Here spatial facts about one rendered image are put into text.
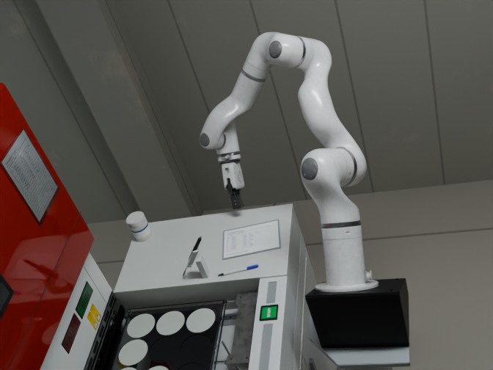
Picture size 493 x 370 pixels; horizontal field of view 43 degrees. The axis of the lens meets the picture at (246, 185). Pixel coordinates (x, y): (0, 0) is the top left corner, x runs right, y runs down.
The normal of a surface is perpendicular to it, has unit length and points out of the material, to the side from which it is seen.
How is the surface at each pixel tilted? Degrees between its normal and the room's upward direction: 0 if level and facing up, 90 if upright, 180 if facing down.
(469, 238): 0
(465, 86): 90
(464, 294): 0
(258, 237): 0
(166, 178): 90
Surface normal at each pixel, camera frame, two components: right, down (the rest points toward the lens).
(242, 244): -0.27, -0.76
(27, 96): -0.15, 0.65
